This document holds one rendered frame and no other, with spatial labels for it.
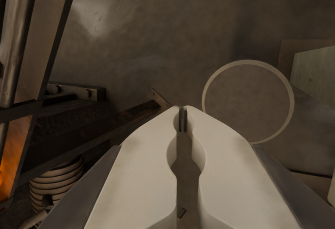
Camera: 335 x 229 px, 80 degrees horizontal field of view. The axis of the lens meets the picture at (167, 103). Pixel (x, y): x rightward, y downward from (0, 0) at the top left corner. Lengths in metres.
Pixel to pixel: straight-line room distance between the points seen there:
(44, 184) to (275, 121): 0.51
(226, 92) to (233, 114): 0.03
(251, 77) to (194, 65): 0.56
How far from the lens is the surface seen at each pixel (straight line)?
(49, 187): 0.59
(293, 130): 0.85
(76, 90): 1.10
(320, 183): 0.92
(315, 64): 0.53
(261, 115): 0.30
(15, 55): 0.23
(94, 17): 1.10
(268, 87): 0.29
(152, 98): 0.91
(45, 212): 0.56
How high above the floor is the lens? 0.81
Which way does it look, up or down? 64 degrees down
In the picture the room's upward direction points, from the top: 116 degrees counter-clockwise
